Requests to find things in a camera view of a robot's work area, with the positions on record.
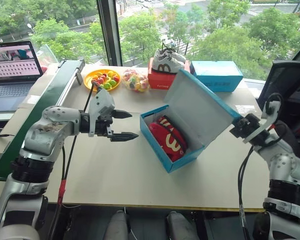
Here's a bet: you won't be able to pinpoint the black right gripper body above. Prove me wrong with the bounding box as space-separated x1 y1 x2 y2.
229 113 263 142

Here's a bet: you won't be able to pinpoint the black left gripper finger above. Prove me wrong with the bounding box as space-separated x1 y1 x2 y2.
111 108 134 120
109 131 140 143

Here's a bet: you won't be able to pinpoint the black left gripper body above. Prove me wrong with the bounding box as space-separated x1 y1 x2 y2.
91 109 116 141

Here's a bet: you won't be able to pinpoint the red shoe with white logo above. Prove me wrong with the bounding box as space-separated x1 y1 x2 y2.
148 121 189 162
156 115 188 148

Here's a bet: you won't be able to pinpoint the blue shoe box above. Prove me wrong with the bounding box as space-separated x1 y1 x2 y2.
139 68 242 174

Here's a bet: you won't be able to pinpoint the red shoe box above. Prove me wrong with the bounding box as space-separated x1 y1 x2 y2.
147 57 191 90

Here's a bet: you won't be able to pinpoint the green conveyor belt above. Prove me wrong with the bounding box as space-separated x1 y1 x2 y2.
0 58 86 184

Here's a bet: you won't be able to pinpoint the white paper label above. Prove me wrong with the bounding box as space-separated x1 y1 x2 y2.
234 104 257 114

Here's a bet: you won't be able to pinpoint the clear bag of toy fruit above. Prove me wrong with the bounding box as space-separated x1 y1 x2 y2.
121 68 151 94

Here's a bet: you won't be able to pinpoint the yellow plate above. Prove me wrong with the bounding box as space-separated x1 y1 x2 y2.
83 68 122 92

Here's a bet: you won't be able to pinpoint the black mesh office chair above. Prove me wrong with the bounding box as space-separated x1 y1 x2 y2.
256 59 300 151

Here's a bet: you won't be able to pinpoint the clear plastic sheet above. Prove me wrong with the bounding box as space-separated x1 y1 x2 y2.
35 43 60 73

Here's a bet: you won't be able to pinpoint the dark rounded shape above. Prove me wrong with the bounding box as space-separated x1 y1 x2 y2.
106 210 130 240
165 211 194 240

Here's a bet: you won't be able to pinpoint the grey laptop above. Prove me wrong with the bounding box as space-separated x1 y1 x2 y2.
0 40 44 114

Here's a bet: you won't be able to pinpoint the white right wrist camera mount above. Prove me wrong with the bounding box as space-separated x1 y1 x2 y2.
242 93 284 145

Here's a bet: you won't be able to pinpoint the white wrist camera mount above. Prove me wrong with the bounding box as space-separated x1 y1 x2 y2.
87 88 116 138
242 93 284 145

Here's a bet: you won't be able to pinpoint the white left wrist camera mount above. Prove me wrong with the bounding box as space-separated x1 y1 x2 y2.
87 88 116 138

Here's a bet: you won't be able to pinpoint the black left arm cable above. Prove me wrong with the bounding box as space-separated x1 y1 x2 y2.
46 79 101 240

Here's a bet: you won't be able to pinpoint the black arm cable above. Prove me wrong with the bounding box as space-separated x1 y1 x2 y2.
236 92 284 240
46 79 101 240

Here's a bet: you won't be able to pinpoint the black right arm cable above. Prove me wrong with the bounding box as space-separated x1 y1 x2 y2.
236 92 284 240

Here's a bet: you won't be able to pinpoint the dark window frame pillar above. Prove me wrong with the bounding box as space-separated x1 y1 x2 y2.
95 0 124 67

